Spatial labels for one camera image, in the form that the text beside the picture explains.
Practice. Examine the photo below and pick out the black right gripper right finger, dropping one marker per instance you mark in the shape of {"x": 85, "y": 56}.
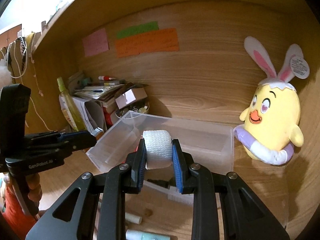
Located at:
{"x": 244, "y": 215}

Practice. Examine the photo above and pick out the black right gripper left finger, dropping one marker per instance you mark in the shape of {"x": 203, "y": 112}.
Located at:
{"x": 72, "y": 216}

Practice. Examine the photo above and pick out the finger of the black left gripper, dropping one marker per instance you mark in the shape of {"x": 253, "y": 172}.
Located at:
{"x": 55, "y": 137}

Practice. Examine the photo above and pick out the light blue tube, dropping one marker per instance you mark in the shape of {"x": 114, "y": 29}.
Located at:
{"x": 141, "y": 235}

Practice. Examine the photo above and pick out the person's left hand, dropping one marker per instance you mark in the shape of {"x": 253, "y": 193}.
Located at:
{"x": 27, "y": 190}

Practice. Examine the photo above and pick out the yellow-green spray bottle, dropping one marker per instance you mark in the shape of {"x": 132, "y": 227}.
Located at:
{"x": 69, "y": 109}

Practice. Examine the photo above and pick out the white folded paper stack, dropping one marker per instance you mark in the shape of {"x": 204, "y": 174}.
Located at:
{"x": 91, "y": 113}

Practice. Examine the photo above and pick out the red box by books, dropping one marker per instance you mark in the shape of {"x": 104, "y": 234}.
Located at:
{"x": 110, "y": 118}

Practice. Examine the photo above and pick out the stack of books papers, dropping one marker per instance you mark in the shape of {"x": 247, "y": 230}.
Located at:
{"x": 82, "y": 86}

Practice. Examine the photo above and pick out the red white marker pen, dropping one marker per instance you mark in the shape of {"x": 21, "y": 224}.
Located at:
{"x": 106, "y": 78}

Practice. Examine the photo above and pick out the small pink-white cardboard box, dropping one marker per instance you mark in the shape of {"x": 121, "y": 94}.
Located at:
{"x": 131, "y": 96}

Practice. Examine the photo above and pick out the white bowl of trinkets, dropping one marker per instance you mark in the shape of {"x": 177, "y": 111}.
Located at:
{"x": 138, "y": 107}

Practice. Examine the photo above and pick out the yellow chick bunny plush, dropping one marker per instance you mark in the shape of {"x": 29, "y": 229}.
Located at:
{"x": 270, "y": 131}

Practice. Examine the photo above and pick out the pink sticky note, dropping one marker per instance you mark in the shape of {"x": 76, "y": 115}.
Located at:
{"x": 95, "y": 43}

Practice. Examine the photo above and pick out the orange sticky note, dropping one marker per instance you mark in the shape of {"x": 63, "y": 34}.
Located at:
{"x": 149, "y": 42}

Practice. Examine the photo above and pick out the green sticky note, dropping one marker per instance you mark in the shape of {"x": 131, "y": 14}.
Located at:
{"x": 137, "y": 29}

